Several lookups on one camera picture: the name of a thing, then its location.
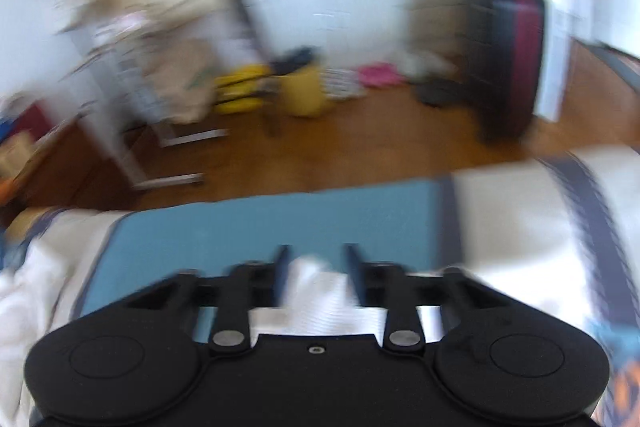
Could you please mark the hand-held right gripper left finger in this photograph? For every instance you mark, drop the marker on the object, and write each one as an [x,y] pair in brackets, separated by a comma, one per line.
[282,273]

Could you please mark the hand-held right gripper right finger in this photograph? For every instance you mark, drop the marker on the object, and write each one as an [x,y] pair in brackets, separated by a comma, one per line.
[353,273]

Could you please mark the white waffle garment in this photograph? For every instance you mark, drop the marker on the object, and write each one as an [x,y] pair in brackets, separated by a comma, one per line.
[320,302]

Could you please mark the blue blanket with cream border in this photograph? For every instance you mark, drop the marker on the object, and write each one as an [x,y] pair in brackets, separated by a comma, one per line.
[250,227]

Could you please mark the yellow trash bin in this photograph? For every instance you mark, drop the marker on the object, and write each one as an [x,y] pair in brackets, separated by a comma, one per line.
[302,89]

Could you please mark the yellow plastic bag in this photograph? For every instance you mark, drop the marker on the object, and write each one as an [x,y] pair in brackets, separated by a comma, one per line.
[240,89]

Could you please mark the pink slipper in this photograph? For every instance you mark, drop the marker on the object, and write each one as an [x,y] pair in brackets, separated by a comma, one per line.
[392,73]
[371,76]

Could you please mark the brown paper bag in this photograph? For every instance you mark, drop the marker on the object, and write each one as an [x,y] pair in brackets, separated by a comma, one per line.
[182,82]

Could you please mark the white metal rack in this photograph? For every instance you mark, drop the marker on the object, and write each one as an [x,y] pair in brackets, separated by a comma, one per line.
[125,107]

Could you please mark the white cloth at left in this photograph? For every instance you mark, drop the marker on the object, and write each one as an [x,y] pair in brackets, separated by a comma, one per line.
[30,307]

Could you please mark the black stand pole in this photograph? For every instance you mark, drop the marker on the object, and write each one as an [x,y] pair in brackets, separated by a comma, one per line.
[245,7]

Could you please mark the black suitcase with red trim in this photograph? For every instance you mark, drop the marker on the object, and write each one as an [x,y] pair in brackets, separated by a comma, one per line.
[515,57]

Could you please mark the orange blue printed cloth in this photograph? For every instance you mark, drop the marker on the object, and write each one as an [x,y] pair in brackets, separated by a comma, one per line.
[622,367]

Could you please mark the white door frame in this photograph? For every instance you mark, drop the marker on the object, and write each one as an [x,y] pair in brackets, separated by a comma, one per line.
[560,17]

